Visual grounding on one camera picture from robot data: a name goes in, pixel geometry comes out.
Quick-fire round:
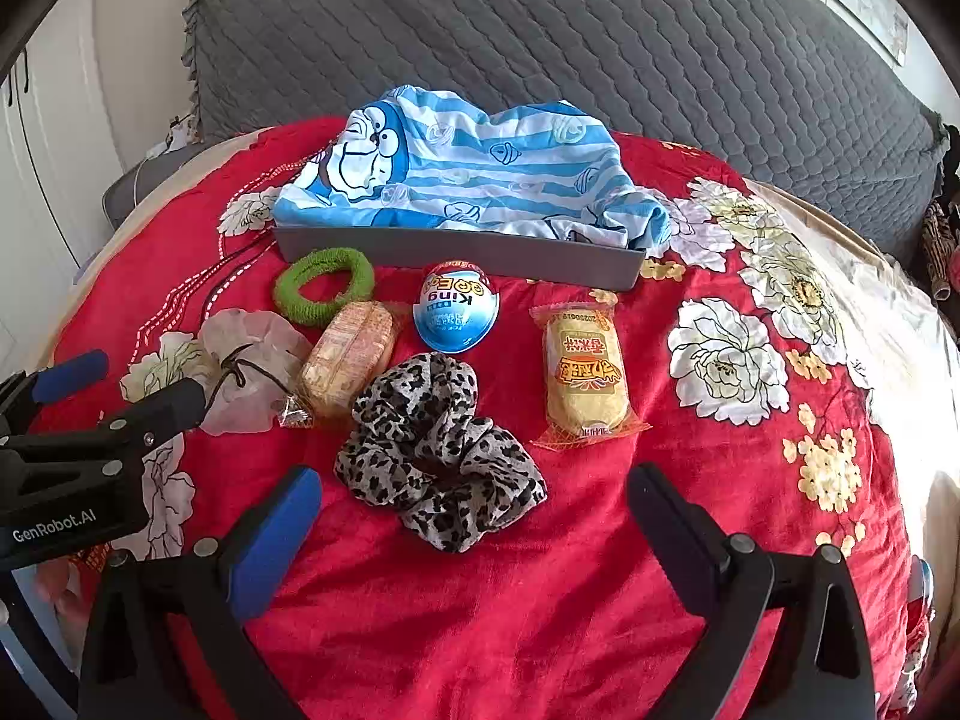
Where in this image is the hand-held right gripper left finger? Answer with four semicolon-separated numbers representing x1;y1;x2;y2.
79;465;323;720

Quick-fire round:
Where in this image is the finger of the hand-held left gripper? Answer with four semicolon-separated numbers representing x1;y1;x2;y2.
0;349;110;436
94;378;209;455

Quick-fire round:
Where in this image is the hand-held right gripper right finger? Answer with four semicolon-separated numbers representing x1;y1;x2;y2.
626;463;878;720

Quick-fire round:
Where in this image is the leopard print scrunchie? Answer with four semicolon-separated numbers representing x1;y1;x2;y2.
334;352;548;554

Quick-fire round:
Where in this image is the green hair scrunchie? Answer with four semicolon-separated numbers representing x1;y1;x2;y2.
274;247;376;329

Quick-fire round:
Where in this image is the yellow rice cake packet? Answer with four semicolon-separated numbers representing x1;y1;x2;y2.
529;296;652;455

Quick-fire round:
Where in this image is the orange snack packet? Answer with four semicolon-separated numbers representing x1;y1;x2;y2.
281;300;410;428

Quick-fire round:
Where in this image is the blue red toy egg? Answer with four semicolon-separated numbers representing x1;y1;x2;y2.
412;259;502;353

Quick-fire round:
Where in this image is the grey storage box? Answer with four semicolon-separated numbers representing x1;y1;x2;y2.
271;221;647;292

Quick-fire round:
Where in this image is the red floral blanket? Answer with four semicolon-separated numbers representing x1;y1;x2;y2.
30;116;938;720

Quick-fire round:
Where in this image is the grey bedside stool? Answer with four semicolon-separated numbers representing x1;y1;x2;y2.
101;157;196;230

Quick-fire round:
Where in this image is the white wardrobe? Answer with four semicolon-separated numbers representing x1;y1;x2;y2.
0;15;128;361

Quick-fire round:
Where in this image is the dark patterned cloth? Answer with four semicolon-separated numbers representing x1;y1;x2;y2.
919;195;960;301

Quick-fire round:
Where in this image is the blue striped cartoon cloth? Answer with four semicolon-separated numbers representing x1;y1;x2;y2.
274;84;672;252

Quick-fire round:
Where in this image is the grey quilted cover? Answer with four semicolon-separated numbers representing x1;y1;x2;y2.
180;0;953;271

